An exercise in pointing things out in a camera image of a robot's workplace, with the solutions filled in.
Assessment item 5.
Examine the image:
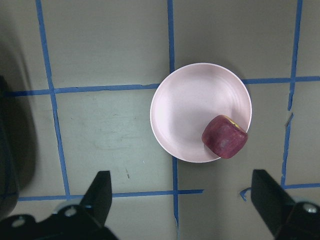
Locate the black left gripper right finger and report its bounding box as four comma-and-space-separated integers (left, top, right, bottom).
251, 169, 296, 237

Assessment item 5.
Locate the pink plate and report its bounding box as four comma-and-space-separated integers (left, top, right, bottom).
149, 63, 252, 163

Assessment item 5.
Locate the red apple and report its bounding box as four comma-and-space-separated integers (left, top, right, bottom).
201, 114, 248, 159

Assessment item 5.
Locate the dark grey rice cooker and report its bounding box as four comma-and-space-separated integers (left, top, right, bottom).
0, 37, 38, 218

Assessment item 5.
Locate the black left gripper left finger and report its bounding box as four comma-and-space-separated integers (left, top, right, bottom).
80, 170, 112, 226

